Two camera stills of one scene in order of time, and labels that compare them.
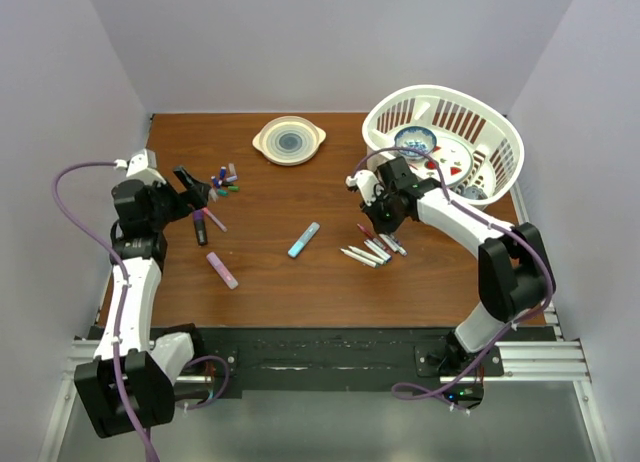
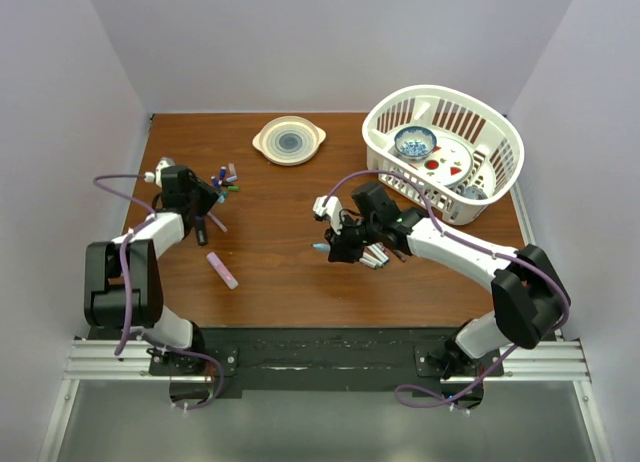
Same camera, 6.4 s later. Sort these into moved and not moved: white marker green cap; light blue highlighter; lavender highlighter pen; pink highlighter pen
Moved: light blue highlighter
Not moved: white marker green cap; lavender highlighter pen; pink highlighter pen
